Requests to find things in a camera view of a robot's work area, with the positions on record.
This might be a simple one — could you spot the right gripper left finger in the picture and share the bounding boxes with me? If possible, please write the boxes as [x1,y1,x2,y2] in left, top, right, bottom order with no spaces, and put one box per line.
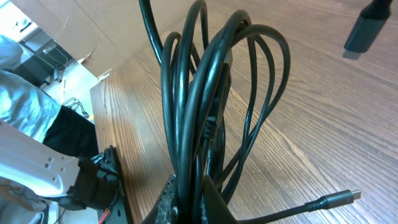
[142,174,179,224]

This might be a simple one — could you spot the black usb cable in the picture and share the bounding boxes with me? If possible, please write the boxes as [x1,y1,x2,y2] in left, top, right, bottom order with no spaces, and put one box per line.
[138,0,362,224]
[343,0,394,54]

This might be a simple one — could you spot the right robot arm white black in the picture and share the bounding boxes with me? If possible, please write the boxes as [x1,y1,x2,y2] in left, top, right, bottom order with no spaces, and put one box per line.
[1,121,237,223]

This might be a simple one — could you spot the person in grey shirt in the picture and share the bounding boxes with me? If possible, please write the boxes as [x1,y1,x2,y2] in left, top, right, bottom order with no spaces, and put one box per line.
[1,35,99,158]

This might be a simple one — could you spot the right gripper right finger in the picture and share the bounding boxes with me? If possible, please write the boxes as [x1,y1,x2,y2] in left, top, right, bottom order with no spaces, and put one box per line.
[201,175,238,224]

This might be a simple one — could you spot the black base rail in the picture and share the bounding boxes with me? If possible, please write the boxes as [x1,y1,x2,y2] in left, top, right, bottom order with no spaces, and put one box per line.
[96,145,134,224]

